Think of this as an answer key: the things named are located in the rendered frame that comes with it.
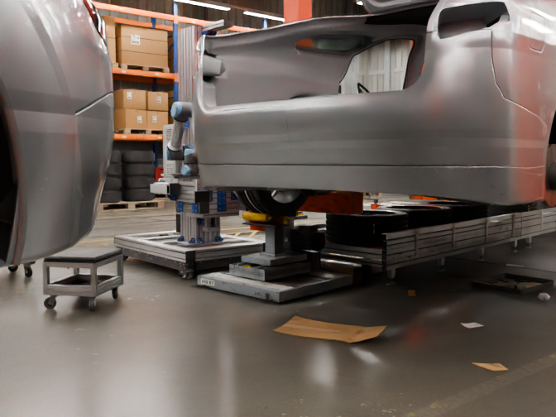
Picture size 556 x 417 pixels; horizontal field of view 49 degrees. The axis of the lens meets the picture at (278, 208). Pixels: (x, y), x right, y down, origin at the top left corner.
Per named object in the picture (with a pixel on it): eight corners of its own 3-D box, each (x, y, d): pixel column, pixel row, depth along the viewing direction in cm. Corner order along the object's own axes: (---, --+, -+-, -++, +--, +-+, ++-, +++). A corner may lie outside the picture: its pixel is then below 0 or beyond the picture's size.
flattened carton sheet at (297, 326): (372, 345, 308) (372, 339, 307) (273, 332, 331) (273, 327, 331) (387, 330, 335) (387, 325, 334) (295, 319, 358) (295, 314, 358)
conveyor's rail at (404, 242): (387, 264, 449) (387, 234, 447) (381, 263, 453) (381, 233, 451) (521, 234, 628) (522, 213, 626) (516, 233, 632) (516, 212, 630)
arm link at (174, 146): (183, 164, 491) (195, 108, 455) (165, 164, 485) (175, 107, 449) (180, 154, 499) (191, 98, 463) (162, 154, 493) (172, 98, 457)
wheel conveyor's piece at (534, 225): (521, 251, 630) (522, 213, 627) (444, 242, 689) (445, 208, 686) (556, 241, 703) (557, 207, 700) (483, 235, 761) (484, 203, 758)
